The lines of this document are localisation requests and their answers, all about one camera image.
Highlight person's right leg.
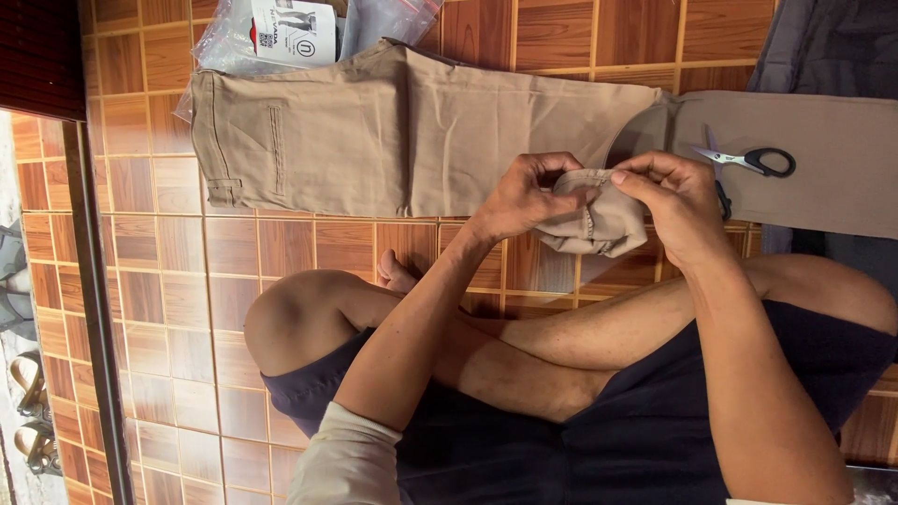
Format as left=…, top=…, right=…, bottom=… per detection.
left=377, top=248, right=898, bottom=373

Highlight person's right hand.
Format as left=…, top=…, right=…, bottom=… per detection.
left=610, top=149, right=739, bottom=274

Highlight metal door rail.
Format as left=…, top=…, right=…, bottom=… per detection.
left=62, top=119, right=136, bottom=505

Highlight brown sandal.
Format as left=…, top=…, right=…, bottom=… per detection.
left=9, top=350, right=54, bottom=423
left=13, top=419, right=64, bottom=478

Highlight clear plastic zip bag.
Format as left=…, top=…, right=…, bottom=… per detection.
left=174, top=0, right=444, bottom=122

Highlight flat beige cloth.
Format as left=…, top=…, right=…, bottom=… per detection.
left=670, top=90, right=898, bottom=241

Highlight beige trousers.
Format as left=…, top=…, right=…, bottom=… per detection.
left=189, top=38, right=676, bottom=258

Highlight white label card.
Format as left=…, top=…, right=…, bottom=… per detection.
left=250, top=0, right=339, bottom=70

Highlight dark red door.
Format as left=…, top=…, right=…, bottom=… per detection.
left=0, top=0, right=87, bottom=123

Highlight navy shorts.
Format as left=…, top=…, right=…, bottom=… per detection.
left=260, top=300, right=898, bottom=505

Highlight person's left hand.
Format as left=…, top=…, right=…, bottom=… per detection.
left=466, top=151, right=602, bottom=244

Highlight white shirt sleeve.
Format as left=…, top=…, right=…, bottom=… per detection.
left=286, top=400, right=416, bottom=505

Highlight dark grey garment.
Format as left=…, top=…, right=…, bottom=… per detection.
left=746, top=0, right=898, bottom=281

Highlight person's leg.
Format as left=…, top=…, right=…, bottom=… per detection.
left=377, top=248, right=898, bottom=373
left=243, top=269, right=618, bottom=424

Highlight person's left leg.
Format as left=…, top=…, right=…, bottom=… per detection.
left=243, top=269, right=618, bottom=424

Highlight black handled scissors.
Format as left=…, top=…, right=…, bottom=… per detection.
left=690, top=125, right=798, bottom=223

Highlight grey shoe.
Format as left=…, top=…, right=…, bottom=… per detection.
left=0, top=223, right=37, bottom=342

